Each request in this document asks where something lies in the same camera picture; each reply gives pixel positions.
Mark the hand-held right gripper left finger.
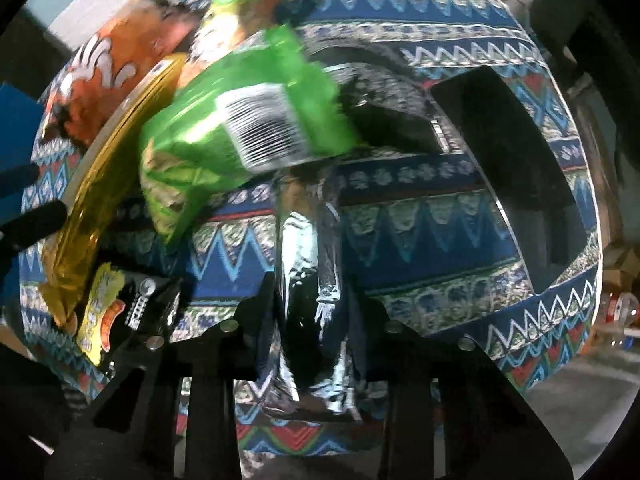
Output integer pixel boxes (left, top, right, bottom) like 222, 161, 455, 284
55, 275, 286, 480

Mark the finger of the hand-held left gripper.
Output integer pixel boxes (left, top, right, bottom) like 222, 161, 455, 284
0, 164, 40, 197
0, 201, 69, 252

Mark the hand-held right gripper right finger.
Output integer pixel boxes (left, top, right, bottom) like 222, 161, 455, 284
345, 290, 573, 480

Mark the blue cardboard box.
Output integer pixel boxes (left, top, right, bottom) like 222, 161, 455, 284
0, 82, 49, 175

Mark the gold foil snack bag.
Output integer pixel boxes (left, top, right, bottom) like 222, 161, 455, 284
41, 54, 190, 328

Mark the shiny black silver snack packet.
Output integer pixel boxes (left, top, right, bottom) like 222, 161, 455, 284
255, 170, 368, 423

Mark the orange snack bag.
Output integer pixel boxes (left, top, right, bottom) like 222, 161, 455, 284
39, 0, 202, 152

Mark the green snack bag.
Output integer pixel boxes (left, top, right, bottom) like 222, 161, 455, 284
137, 25, 362, 247

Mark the small yellow snack packet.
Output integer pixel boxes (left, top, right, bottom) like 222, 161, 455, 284
75, 264, 127, 367

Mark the black packet with barcode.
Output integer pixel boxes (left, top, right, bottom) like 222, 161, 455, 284
107, 272, 185, 357

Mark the blue patterned tablecloth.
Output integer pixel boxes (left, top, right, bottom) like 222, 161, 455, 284
19, 0, 605, 461

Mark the dark flat rectangular sheet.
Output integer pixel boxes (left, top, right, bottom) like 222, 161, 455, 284
429, 66, 590, 295

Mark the brown cardboard box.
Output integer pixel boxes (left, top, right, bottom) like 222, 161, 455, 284
606, 244, 640, 288

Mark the black suitcase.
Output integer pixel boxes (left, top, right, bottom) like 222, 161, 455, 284
529, 0, 640, 161

